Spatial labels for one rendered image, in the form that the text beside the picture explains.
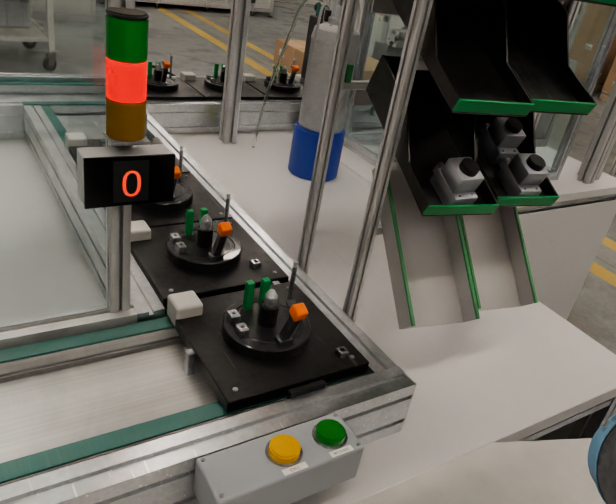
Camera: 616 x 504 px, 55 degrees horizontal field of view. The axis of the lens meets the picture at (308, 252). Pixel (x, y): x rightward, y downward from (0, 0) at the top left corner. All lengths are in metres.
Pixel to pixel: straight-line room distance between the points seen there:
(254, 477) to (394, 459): 0.28
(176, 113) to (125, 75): 1.25
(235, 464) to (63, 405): 0.27
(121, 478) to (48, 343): 0.29
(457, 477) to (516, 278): 0.40
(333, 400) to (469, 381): 0.35
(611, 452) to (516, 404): 0.42
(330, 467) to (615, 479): 0.33
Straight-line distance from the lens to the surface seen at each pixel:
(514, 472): 1.03
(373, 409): 0.92
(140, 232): 1.16
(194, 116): 2.06
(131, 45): 0.78
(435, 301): 1.04
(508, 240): 1.19
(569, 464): 1.10
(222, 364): 0.89
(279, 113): 2.20
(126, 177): 0.83
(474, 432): 1.06
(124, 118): 0.81
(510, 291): 1.17
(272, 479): 0.77
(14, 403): 0.92
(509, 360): 1.26
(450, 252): 1.08
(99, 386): 0.93
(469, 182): 0.92
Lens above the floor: 1.55
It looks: 29 degrees down
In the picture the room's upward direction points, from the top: 11 degrees clockwise
